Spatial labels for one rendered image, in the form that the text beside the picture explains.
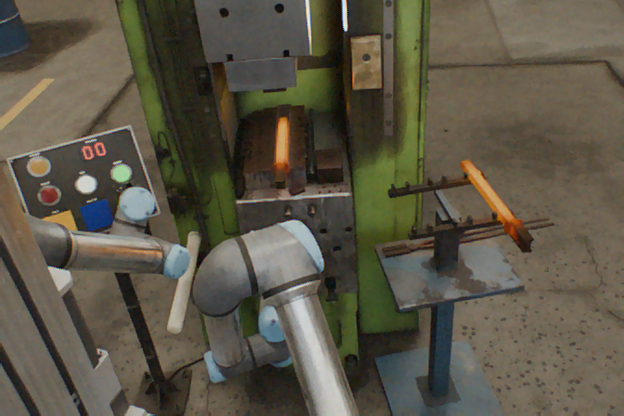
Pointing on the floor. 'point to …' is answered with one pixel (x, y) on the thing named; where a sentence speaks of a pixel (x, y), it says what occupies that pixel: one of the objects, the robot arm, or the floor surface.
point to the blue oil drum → (10, 22)
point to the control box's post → (141, 328)
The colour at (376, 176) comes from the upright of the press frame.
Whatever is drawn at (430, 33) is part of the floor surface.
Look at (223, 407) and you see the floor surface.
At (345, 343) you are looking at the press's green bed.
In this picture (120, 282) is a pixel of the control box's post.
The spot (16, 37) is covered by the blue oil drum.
